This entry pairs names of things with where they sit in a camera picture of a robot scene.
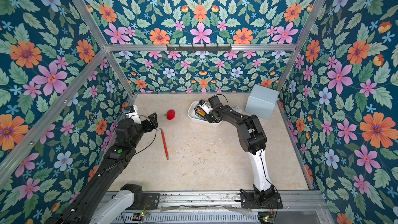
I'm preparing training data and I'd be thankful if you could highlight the red handled hex key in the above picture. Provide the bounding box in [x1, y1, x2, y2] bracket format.
[157, 128, 170, 160]

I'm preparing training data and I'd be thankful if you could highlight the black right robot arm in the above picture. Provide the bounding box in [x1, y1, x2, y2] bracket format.
[198, 94, 277, 208]

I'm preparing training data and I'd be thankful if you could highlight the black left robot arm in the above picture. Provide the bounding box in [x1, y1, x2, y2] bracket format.
[46, 113, 159, 224]

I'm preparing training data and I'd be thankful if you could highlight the white storage box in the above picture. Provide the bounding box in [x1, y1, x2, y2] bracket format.
[187, 101, 223, 128]

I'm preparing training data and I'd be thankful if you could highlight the light blue box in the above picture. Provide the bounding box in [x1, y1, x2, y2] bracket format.
[245, 85, 279, 119]

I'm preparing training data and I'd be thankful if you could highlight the white plush bunny toy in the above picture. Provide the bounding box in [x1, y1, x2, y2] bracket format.
[233, 106, 242, 113]

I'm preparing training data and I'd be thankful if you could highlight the red plush apple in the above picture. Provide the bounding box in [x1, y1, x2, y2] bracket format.
[165, 110, 175, 120]

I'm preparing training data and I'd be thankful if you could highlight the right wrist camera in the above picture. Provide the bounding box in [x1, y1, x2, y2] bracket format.
[198, 100, 212, 114]

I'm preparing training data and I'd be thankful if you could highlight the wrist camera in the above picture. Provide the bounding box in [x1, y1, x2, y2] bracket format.
[123, 105, 142, 124]
[198, 100, 212, 114]

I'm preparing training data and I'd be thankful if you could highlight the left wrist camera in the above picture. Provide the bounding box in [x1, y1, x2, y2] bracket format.
[123, 105, 142, 124]

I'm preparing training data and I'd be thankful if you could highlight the black hook rail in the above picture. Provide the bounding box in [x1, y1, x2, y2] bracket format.
[166, 44, 232, 52]

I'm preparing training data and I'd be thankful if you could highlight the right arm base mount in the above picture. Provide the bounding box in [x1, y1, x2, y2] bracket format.
[240, 186, 284, 210]

